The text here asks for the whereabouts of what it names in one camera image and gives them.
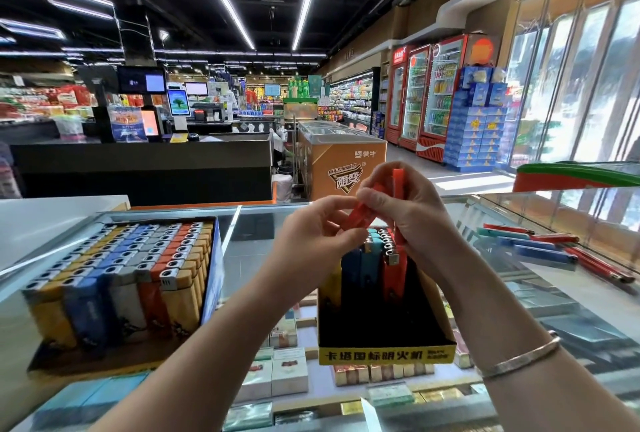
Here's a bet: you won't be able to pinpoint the person's right hand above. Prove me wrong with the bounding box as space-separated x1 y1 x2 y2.
357 162 471 288

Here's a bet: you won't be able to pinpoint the person's left hand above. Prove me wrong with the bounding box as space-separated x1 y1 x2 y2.
262 195 373 303

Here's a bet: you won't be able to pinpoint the red plain lighter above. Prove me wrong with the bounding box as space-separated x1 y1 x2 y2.
345 199 386 231
390 167 408 200

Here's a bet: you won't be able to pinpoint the row of plain coloured lighters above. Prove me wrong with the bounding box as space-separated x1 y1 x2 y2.
320 227 409 308

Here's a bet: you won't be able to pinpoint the black yellow display box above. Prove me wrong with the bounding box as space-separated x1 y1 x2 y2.
317 231 456 365

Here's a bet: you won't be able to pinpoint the pile of blue yellow lighters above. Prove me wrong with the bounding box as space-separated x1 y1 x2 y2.
478 221 636 283

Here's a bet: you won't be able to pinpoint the row of tan lighters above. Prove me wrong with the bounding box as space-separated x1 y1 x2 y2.
160 221 214 336

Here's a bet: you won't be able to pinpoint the row of red brown lighters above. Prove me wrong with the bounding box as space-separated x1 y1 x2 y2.
135 221 196 336

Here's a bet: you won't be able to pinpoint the row of grey white lighters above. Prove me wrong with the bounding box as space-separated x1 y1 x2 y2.
103 223 179 343

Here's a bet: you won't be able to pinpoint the blue yellow lighter display box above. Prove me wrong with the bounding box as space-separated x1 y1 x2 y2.
22 219 226 378

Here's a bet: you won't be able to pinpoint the row of blue lighters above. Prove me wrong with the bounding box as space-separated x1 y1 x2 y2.
62 225 156 350

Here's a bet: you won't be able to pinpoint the row of yellow lighters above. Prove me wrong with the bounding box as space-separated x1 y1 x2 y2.
24 225 131 350

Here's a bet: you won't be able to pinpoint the person's right forearm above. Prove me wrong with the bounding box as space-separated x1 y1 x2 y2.
440 267 640 432

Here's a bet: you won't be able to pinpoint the person's left forearm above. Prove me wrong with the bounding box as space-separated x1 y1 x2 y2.
90 287 301 432

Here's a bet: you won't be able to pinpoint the glass display case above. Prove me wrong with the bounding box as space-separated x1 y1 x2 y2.
0 192 640 432

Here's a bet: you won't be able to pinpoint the stack of blue cartons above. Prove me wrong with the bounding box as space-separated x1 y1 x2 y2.
445 65 518 170

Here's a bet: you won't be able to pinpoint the brown cardboard carton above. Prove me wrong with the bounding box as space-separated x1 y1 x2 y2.
297 122 388 201

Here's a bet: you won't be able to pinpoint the row of cigarette packs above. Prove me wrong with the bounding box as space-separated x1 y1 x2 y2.
225 291 481 432

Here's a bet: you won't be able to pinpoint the red drink fridge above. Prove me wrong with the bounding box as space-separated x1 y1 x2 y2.
417 34 466 163
387 45 406 143
400 44 431 151

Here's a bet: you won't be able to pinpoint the open refrigerated chiller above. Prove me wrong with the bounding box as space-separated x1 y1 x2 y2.
328 70 379 135

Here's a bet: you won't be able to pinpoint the red green container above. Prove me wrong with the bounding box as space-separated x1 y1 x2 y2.
513 162 640 193

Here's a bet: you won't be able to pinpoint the black checkout counter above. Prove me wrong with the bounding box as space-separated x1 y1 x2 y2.
10 137 273 206

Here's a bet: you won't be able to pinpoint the orange round sign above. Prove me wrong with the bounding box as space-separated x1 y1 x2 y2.
463 34 496 66

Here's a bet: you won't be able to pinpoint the small checkout screen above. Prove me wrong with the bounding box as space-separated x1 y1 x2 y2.
167 89 191 116

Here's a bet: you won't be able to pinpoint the glass entrance doors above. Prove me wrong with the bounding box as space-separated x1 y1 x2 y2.
500 0 640 248

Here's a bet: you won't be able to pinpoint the blue poster screen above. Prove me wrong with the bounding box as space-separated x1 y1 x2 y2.
108 107 149 143

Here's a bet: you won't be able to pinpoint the black checkout monitor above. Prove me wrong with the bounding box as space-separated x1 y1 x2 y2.
118 67 168 95

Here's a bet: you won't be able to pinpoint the silver bracelet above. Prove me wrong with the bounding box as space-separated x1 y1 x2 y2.
480 335 561 380

